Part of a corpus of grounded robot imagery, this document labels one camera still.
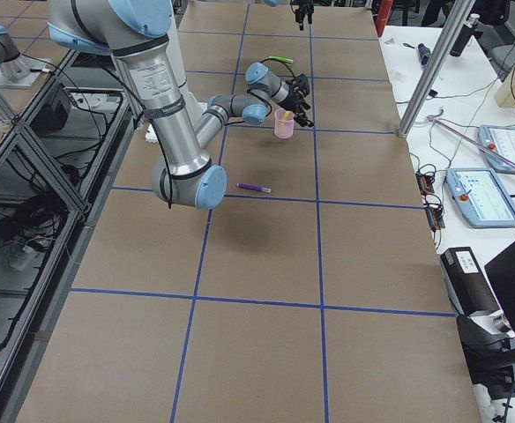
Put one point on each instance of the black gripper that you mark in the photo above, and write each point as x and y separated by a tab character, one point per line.
302	13
292	100

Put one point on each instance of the green highlighter pen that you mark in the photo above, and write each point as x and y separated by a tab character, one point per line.
281	59

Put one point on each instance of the purple marker pen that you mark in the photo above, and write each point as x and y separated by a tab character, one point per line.
255	188

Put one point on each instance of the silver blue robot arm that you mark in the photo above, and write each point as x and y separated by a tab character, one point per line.
303	11
141	35

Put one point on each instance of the pink pen holder cup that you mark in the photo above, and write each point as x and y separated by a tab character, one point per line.
282	129

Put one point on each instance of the folded navy umbrella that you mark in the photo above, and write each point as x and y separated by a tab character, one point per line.
424	54

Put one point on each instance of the black bottle on desk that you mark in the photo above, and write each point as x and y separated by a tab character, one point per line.
465	34

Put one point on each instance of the near blue teach pendant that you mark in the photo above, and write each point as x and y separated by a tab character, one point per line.
481	197

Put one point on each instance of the blue teach pendant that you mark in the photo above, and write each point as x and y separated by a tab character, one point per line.
498	139
481	197

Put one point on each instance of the far blue teach pendant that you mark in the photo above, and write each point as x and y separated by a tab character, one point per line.
498	139

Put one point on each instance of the black rectangular box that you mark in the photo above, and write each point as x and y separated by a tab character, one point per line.
467	287

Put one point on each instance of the aluminium frame post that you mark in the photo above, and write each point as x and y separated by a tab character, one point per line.
452	26

